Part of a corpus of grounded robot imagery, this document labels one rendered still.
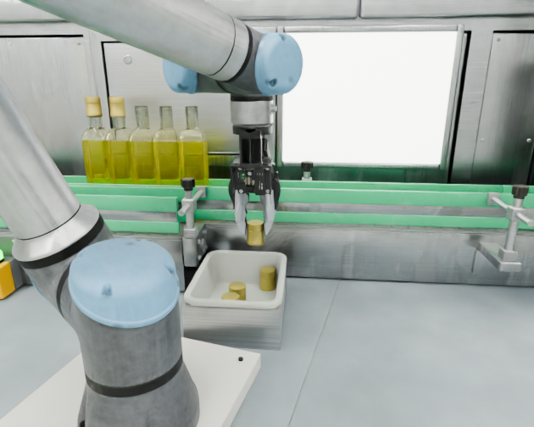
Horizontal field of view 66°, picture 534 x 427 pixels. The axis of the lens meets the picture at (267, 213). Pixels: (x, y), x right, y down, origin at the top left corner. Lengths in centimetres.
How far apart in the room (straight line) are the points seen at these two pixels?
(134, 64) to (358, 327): 82
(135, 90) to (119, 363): 80
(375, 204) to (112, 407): 67
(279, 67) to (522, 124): 82
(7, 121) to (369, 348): 63
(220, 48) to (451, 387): 59
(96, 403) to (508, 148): 107
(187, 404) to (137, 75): 83
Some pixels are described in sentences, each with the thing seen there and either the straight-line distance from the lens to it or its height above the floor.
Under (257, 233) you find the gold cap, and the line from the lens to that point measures 81.
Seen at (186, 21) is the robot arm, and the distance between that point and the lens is 48.
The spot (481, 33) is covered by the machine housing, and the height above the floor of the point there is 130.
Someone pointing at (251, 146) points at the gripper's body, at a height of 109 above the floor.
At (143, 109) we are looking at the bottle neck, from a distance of 101.
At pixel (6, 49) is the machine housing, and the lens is 136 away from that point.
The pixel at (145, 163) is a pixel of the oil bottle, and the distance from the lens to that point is 100.
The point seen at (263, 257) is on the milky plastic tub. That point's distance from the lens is 90.
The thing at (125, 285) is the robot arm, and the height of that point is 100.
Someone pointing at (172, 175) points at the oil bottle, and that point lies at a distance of 99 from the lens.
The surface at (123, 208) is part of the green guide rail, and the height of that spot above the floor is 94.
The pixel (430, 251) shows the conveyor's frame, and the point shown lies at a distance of 100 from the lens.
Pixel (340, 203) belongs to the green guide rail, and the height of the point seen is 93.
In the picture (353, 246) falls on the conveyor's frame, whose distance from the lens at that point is 96.
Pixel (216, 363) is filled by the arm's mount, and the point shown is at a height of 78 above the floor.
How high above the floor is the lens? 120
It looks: 18 degrees down
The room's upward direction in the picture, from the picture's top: straight up
